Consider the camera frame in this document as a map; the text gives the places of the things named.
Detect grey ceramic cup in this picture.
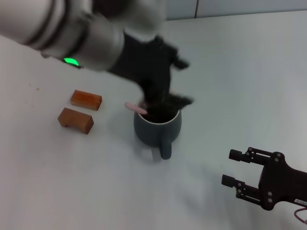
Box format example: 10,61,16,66
133,87,182,161

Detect pink handled metal spoon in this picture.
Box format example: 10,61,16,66
124,102,148,115

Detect right arm cable with plug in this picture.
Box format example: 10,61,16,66
293,207,307,225

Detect brown arched wooden block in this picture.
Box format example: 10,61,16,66
58,107,94,135

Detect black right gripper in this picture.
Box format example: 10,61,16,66
221,146,307,212

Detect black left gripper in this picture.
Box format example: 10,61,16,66
107,31,195,110

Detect orange wooden block with holes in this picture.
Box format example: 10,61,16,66
71,90,103,111

